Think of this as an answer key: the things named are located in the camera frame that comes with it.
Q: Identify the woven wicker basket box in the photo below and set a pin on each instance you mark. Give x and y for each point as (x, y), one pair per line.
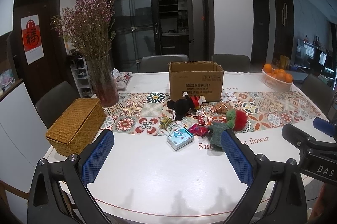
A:
(76, 127)

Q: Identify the brown crinkled snack wrapper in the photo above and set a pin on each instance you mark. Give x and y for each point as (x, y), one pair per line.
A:
(221, 108)

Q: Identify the brown cardboard box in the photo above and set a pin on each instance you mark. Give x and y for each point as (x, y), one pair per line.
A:
(201, 78)

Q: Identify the white fruit basket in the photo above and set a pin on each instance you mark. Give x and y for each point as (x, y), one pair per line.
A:
(275, 84)

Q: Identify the person's right hand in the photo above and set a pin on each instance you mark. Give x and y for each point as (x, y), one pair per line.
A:
(324, 210)

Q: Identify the black glass sliding door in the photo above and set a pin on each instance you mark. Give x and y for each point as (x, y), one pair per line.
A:
(161, 27)

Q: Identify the patterned tile table runner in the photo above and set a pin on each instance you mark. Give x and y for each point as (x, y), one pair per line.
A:
(138, 113)

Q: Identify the floral fabric tissue pouch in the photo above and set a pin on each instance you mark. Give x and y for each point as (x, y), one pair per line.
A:
(121, 78)

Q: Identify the Mickey Mouse plush toy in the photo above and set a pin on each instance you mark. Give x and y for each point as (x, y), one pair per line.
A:
(184, 106)

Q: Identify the yellow minion toy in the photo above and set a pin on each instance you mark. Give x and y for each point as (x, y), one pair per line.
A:
(165, 122)

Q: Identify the white shoe rack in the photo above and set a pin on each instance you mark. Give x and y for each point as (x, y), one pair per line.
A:
(80, 74)

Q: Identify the green red plush toy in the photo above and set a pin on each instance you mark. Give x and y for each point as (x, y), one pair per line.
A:
(236, 120)

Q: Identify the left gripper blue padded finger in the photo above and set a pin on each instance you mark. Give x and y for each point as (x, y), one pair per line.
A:
(287, 202)
(59, 193)

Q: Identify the orange fruits pile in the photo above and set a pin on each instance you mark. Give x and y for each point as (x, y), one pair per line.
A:
(277, 74)

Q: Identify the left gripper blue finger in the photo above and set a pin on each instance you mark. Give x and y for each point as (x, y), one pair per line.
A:
(325, 126)

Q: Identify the blue tissue pack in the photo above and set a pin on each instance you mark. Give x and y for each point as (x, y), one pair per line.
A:
(180, 138)

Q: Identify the pink snack packet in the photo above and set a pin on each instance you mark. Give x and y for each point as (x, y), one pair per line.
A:
(198, 130)

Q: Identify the red fu wall calendar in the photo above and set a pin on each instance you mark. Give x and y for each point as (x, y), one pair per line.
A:
(31, 38)

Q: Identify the grey chair back right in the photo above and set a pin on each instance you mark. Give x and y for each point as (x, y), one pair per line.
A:
(232, 63)

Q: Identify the grey chair left side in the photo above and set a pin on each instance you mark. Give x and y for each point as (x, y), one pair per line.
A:
(52, 105)

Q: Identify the glass vase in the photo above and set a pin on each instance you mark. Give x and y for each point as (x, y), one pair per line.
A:
(102, 81)

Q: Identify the grey chair back left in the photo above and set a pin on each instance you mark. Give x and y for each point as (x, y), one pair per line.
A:
(159, 63)

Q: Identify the small red candy wrapper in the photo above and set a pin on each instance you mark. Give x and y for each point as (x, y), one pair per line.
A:
(201, 120)

